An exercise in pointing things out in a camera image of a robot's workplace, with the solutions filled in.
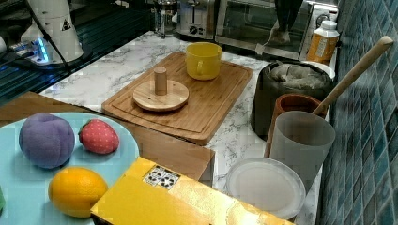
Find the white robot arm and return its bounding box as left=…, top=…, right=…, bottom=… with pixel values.
left=21, top=0, right=84, bottom=66

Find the black canister of tea bags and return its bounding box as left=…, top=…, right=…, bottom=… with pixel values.
left=251, top=61, right=333, bottom=141

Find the bamboo cutting board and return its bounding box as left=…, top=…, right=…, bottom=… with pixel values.
left=101, top=52, right=253, bottom=145

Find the round wooden lid with knob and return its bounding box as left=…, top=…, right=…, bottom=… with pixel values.
left=132, top=67, right=190, bottom=112

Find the yellow ceramic mug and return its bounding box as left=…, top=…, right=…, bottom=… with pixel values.
left=185, top=42, right=222, bottom=81

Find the terracotta utensil holder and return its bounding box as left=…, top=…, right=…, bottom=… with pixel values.
left=264, top=94, right=320, bottom=158

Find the stainless steel two-slot toaster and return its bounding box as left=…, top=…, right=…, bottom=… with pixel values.
left=176, top=0, right=220, bottom=40

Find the yellow cereal box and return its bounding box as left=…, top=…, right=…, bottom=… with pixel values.
left=91, top=157, right=295, bottom=225

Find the clear cereal jar white lid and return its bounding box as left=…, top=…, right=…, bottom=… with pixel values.
left=226, top=157, right=306, bottom=219

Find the red plush strawberry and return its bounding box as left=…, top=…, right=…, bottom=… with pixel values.
left=78, top=119, right=119, bottom=155

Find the frosted translucent cup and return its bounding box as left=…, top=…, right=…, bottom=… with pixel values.
left=269, top=111, right=335, bottom=191

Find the chrome glass french press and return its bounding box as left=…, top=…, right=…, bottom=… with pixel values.
left=153, top=0, right=177, bottom=38

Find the stainless steel toaster oven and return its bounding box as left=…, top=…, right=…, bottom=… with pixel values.
left=215, top=0, right=339, bottom=60

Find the orange juice bottle white cap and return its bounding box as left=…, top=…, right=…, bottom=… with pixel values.
left=307, top=21, right=340, bottom=64

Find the yellow toy lemon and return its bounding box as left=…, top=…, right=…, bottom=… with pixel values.
left=48, top=167, right=108, bottom=218

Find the purple plush plum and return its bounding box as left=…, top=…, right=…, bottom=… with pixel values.
left=19, top=112, right=75, bottom=169

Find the wooden spoon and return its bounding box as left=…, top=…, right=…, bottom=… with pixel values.
left=313, top=36, right=393, bottom=115

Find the light blue plate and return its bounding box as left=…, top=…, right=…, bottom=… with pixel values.
left=0, top=116, right=139, bottom=225

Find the black cable bundle on arm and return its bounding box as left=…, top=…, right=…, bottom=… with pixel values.
left=24, top=0, right=70, bottom=69

